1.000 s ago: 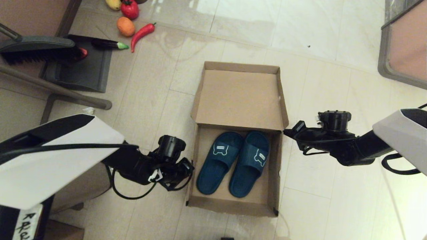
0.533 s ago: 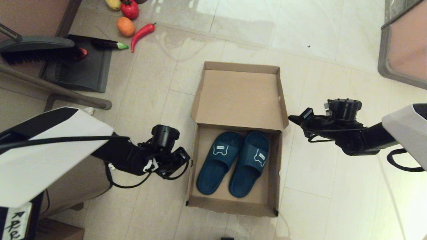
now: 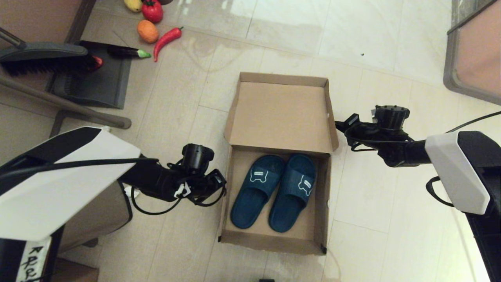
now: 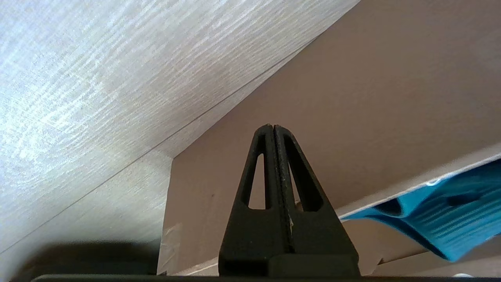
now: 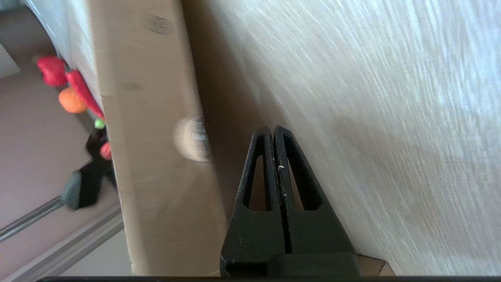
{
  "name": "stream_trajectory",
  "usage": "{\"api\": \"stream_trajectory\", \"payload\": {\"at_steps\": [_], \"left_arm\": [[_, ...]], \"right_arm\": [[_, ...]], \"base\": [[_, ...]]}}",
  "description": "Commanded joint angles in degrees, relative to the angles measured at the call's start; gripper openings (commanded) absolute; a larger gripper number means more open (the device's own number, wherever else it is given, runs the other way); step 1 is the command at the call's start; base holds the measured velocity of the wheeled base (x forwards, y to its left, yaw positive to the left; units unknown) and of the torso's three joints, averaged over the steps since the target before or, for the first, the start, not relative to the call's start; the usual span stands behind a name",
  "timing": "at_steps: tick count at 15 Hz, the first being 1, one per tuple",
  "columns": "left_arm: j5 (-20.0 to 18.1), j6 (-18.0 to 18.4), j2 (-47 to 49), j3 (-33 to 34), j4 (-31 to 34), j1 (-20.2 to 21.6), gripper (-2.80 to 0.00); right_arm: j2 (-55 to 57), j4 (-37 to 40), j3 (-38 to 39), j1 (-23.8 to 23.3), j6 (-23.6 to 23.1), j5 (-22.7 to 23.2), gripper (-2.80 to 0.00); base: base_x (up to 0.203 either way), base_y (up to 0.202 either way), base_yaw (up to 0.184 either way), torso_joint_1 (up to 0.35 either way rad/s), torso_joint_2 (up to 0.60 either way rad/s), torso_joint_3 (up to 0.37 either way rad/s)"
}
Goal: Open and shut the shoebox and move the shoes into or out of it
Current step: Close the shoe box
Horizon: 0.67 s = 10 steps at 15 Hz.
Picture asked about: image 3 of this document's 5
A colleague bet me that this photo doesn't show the dark teal rubber slipper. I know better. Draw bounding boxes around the dark teal rubber slipper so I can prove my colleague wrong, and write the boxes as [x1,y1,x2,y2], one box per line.
[230,155,286,230]
[268,154,317,233]

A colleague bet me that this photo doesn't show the brown cardboard shoe box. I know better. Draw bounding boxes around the brown cardboard shoe box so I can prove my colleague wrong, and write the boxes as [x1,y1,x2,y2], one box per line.
[218,72,340,256]

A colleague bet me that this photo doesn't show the brown plastic trash bin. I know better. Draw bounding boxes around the brown plastic trash bin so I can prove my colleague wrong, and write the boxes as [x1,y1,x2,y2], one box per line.
[59,180,133,252]

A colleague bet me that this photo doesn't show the brown table grey rim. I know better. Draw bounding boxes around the brown table grey rim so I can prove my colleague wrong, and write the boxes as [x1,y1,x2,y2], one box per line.
[442,0,501,106]

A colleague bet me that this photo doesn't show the dark grey dustpan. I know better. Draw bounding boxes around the dark grey dustpan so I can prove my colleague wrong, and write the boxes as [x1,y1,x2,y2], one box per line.
[48,40,133,110]

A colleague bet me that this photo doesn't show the red toy chili pepper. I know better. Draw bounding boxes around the red toy chili pepper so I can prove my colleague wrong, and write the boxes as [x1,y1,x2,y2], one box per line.
[153,27,184,63]

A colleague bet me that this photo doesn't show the dark purple toy eggplant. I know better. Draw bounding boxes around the dark purple toy eggplant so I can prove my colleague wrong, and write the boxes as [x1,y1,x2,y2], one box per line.
[108,46,152,60]

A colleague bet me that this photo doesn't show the brown metal pole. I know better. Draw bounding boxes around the brown metal pole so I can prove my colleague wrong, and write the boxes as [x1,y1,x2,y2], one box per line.
[0,74,132,130]

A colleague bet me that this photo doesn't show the orange toy fruit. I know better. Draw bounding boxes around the orange toy fruit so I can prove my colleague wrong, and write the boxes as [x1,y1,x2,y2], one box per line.
[137,20,160,44]

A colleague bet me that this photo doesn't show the red toy tomato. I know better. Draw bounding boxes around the red toy tomato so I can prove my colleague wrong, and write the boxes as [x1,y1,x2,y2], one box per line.
[142,0,164,24]

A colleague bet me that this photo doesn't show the black broom brush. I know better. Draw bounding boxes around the black broom brush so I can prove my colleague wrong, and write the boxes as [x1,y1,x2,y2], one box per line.
[0,27,96,77]

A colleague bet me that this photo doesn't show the brown table grey legs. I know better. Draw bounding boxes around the brown table grey legs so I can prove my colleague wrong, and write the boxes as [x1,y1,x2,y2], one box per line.
[0,0,98,137]

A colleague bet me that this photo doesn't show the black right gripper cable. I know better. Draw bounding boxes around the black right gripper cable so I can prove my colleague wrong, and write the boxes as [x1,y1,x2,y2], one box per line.
[346,131,413,153]

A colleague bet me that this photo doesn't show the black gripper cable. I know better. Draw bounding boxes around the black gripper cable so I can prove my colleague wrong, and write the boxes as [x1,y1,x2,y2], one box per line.
[346,131,413,153]
[130,182,228,215]

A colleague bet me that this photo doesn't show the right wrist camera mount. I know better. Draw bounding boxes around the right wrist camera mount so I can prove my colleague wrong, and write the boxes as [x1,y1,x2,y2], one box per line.
[370,105,411,132]

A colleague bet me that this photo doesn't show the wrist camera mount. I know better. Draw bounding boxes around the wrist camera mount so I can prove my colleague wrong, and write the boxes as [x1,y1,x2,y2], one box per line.
[181,143,215,174]
[370,105,411,132]

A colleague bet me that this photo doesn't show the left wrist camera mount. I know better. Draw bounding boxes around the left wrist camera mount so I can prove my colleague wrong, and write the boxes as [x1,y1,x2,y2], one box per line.
[181,143,215,174]

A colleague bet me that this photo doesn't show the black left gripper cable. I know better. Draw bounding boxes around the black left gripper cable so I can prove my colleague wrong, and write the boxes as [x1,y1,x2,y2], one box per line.
[130,182,228,215]

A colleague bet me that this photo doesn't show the thick black cable loop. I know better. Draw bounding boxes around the thick black cable loop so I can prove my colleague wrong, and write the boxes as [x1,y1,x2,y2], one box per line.
[426,176,455,208]

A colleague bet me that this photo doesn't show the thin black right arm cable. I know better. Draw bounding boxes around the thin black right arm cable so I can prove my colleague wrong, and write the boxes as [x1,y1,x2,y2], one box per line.
[446,111,501,133]

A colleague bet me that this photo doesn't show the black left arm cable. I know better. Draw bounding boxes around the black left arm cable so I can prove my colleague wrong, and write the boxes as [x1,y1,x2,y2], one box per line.
[0,157,159,177]

